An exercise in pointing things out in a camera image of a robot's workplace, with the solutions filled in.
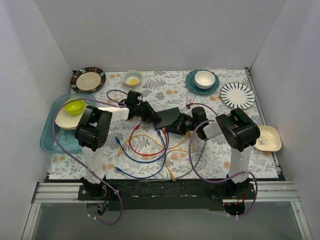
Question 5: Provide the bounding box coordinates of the red ethernet cable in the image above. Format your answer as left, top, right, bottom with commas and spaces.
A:
129, 124, 169, 157

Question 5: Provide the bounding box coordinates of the black network switch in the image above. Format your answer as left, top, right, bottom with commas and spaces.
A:
154, 107, 181, 130

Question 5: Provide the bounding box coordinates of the blue ethernet cable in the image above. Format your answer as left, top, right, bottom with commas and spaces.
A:
115, 149, 168, 180
114, 128, 167, 164

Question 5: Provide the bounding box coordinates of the grey ethernet cable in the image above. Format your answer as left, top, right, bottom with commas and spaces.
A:
139, 139, 207, 182

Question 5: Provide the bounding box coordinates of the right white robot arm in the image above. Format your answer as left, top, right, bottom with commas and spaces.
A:
166, 107, 261, 199

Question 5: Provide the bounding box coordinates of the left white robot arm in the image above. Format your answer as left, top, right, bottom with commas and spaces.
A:
75, 90, 162, 200

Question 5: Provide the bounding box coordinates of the yellow patterned small bowl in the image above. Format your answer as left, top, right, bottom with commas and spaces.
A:
122, 70, 143, 87

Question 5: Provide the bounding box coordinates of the teal scalloped plate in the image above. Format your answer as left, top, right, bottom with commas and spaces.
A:
185, 69, 220, 96

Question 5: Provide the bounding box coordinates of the white bowl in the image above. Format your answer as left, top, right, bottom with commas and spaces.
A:
194, 70, 216, 90

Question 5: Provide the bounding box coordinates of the blue white striped plate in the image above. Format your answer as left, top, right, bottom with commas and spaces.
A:
220, 82, 256, 110

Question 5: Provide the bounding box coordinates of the brown striped rim plate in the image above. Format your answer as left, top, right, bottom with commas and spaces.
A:
70, 67, 106, 94

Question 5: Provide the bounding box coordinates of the lime green bowl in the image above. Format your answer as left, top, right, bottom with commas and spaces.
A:
63, 98, 85, 116

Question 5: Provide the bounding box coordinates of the cream plate stack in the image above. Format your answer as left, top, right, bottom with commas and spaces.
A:
55, 109, 85, 130

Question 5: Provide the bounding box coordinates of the cream square dish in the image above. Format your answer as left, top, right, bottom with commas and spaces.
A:
254, 125, 282, 152

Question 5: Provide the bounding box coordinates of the translucent teal tray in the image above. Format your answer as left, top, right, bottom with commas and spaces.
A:
40, 93, 96, 154

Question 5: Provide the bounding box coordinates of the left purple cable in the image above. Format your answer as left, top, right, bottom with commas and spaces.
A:
53, 89, 130, 225

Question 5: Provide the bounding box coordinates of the purple cable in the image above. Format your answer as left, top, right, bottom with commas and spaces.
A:
185, 102, 258, 219
53, 89, 130, 225

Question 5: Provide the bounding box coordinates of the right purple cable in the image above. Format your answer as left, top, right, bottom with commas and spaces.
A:
185, 102, 258, 219

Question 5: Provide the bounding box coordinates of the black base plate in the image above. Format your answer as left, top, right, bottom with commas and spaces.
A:
77, 178, 255, 211

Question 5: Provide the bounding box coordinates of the aluminium frame rail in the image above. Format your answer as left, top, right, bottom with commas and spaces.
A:
19, 182, 83, 240

